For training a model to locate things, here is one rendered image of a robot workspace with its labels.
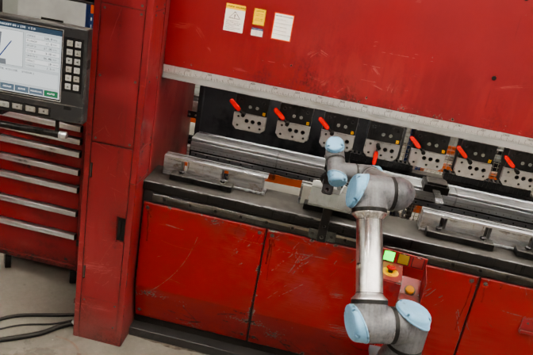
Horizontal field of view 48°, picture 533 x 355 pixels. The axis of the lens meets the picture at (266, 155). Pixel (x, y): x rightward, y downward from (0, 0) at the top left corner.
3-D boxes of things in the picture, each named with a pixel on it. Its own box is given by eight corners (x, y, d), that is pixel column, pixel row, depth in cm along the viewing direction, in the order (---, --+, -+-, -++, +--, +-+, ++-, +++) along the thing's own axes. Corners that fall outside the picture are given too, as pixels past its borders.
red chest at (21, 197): (-8, 271, 337) (-7, 102, 303) (38, 231, 384) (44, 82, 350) (75, 292, 332) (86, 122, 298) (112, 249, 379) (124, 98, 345)
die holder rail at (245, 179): (162, 173, 286) (164, 154, 283) (166, 169, 292) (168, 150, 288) (264, 195, 281) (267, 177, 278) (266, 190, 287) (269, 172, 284)
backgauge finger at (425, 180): (425, 203, 277) (428, 193, 275) (420, 182, 301) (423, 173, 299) (451, 208, 275) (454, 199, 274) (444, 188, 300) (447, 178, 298)
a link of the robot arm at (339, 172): (358, 180, 233) (356, 156, 239) (331, 177, 231) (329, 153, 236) (352, 189, 239) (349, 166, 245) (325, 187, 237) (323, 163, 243)
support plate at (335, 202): (307, 204, 252) (308, 202, 252) (312, 181, 277) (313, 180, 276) (349, 213, 250) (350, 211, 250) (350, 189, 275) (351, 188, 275)
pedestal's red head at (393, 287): (370, 301, 251) (380, 264, 245) (373, 282, 266) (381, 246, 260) (417, 314, 248) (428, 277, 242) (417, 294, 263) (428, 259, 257)
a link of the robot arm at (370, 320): (400, 345, 182) (398, 172, 197) (354, 344, 179) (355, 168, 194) (385, 344, 194) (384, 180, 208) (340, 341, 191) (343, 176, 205)
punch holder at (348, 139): (318, 146, 268) (325, 111, 262) (319, 140, 276) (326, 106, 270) (350, 153, 266) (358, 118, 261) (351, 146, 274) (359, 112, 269)
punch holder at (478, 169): (452, 174, 262) (462, 139, 256) (450, 167, 270) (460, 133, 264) (487, 181, 261) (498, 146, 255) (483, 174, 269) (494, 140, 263)
